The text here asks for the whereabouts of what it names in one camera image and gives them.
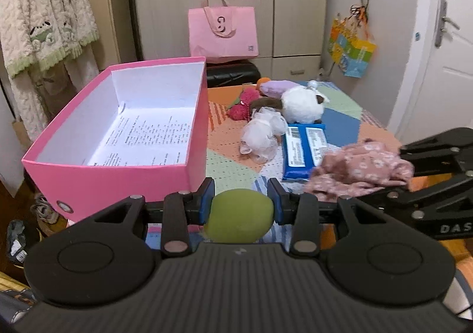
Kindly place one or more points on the purple plush toy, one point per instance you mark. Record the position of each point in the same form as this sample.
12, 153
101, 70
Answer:
276, 88

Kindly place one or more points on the white mesh bath pouf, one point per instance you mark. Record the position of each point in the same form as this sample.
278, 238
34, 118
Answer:
260, 136

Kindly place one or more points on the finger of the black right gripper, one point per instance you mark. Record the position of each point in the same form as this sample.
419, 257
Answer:
450, 148
448, 198

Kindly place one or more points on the white door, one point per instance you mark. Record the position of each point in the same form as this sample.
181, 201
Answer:
436, 91

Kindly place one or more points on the green soft ball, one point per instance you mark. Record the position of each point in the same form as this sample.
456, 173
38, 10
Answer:
239, 216

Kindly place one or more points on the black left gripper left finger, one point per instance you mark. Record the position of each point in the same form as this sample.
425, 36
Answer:
113, 253

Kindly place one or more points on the pink paper tote bag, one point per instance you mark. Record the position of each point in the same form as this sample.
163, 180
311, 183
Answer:
222, 34

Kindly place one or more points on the white brown plush toy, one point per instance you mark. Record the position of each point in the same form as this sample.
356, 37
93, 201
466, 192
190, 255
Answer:
304, 104

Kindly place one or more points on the pink floral cloth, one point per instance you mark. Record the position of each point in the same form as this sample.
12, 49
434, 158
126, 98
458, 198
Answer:
358, 169

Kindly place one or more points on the black suitcase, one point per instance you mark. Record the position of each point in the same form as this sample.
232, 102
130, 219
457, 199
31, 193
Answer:
233, 73

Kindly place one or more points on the pink storage box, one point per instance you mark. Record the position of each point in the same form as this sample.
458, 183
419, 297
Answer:
58, 159

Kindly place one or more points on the striped slippers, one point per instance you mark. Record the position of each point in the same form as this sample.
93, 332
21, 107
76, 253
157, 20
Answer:
49, 220

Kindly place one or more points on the colorful hanging bag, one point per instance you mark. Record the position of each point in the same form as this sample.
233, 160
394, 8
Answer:
351, 44

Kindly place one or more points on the pink strawberry plush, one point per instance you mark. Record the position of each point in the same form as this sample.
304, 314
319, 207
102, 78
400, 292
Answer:
240, 108

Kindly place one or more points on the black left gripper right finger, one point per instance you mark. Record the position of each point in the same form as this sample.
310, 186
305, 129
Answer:
367, 253

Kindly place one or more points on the blue wet wipes pack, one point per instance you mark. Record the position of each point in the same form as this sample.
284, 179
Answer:
303, 148

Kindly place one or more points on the orange soft ball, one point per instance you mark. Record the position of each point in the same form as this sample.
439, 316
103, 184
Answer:
261, 81

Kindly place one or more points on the cream knitted cardigan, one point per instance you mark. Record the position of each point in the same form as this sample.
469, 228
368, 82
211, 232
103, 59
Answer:
46, 47

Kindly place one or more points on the printed paper sheet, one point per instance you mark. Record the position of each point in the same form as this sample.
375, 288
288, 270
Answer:
146, 137

